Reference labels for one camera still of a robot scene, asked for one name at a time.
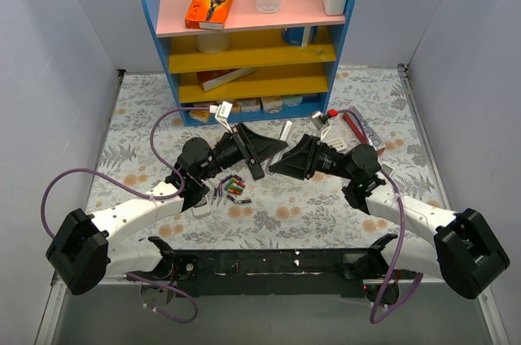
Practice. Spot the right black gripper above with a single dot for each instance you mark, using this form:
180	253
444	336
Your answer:
311	156

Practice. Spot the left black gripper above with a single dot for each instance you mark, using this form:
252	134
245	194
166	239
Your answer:
248	150

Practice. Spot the small white remote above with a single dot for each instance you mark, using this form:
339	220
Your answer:
285	131

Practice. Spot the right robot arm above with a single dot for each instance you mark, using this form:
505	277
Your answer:
457	247

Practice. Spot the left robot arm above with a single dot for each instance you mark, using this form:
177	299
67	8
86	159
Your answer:
85	248

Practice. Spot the black slim remote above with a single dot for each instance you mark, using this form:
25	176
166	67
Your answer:
256	170

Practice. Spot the white air conditioner remote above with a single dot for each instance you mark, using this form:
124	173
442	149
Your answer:
337	144

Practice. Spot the pile of coloured batteries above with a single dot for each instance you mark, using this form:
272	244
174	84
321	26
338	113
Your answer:
232	184

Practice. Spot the grey white remote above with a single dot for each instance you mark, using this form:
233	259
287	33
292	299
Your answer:
202	208

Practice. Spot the white orange small box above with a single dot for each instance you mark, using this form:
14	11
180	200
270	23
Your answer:
249	105

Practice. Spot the yellow soap box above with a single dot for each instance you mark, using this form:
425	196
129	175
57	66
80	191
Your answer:
201	114

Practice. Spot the loose black battery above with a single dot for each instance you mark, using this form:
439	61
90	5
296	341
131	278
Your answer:
238	201

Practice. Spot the pale green small box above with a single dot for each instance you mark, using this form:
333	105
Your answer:
292	100

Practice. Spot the red toothpaste box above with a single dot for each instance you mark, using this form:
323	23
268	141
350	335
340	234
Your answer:
362	130

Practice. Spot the red white book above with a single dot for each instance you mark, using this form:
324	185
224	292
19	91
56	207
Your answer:
210	80

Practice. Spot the floral table mat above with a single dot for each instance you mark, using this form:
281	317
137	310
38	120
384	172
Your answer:
285	212

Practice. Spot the blue wooden shelf unit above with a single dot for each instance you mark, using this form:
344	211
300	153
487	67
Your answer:
256	42

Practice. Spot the blue white tin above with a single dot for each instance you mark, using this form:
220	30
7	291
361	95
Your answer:
299	36

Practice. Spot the orange razor box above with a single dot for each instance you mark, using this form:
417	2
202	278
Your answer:
208	14

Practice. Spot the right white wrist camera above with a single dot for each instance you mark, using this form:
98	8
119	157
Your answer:
321	122

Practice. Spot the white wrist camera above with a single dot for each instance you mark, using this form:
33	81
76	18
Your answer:
221	113
321	122

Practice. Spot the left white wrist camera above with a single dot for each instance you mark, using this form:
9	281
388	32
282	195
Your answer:
221	113

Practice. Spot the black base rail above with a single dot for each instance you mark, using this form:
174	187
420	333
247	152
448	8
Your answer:
331	271

